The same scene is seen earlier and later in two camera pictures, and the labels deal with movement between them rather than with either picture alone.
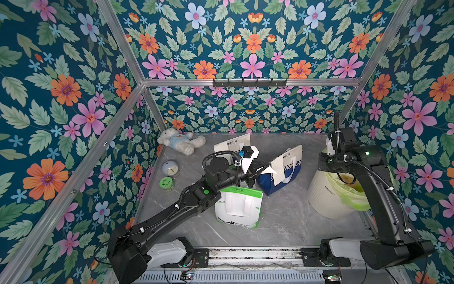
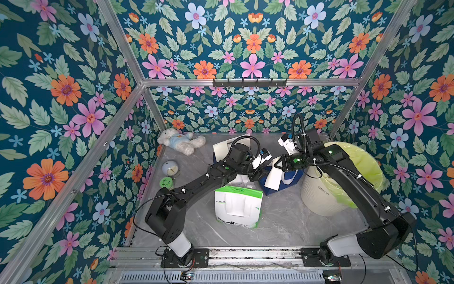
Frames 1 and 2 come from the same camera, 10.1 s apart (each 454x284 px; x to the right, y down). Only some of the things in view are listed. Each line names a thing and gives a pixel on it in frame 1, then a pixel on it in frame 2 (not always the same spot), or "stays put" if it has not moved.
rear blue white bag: (233, 144) stays put
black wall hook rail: (249, 83) stays put
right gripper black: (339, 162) → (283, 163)
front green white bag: (239, 206) stays put
